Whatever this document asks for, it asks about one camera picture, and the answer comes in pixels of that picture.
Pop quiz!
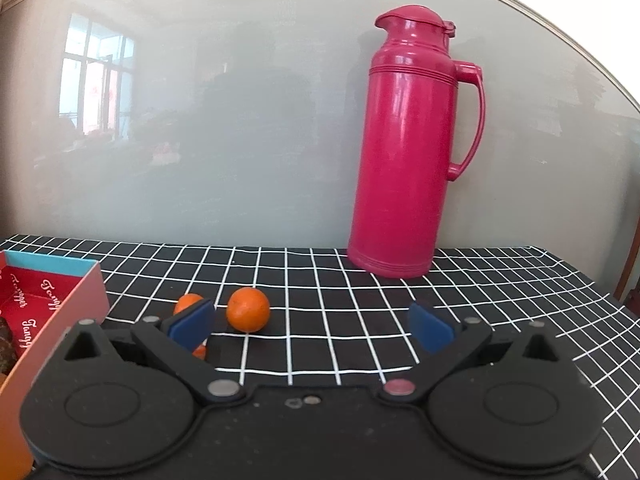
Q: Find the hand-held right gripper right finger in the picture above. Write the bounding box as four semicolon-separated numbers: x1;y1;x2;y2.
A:
377;301;577;406

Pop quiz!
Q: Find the red cardboard box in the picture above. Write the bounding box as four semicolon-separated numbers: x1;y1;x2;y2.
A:
0;249;111;480

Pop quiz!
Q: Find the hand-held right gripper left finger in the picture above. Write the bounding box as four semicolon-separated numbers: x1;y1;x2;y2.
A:
60;297;247;407

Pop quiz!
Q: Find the brown wooden chair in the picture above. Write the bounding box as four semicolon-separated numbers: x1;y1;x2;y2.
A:
614;222;640;313

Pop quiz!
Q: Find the pink thermos jug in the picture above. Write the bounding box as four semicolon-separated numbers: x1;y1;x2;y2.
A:
347;4;487;279

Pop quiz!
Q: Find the black white checked tablecloth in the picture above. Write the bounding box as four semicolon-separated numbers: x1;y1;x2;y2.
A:
0;232;640;480

